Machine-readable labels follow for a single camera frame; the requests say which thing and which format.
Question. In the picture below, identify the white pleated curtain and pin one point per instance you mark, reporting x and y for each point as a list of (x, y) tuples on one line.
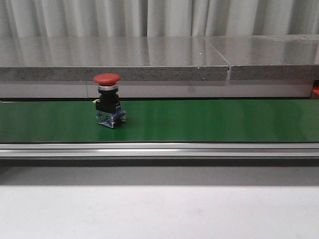
[(48, 18)]

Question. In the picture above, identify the aluminium conveyor side rail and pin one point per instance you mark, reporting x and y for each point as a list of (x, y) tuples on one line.
[(159, 150)]

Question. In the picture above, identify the grey stone slab right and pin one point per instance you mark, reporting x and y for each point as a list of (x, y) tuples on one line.
[(285, 57)]

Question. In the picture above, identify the green conveyor belt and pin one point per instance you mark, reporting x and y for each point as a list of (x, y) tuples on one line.
[(163, 120)]

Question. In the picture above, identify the red object at edge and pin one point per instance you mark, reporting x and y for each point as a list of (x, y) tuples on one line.
[(315, 93)]

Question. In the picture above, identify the white cabinet front panel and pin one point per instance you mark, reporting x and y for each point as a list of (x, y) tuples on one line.
[(232, 89)]

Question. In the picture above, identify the grey stone countertop slab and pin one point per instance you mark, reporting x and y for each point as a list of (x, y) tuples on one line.
[(77, 59)]

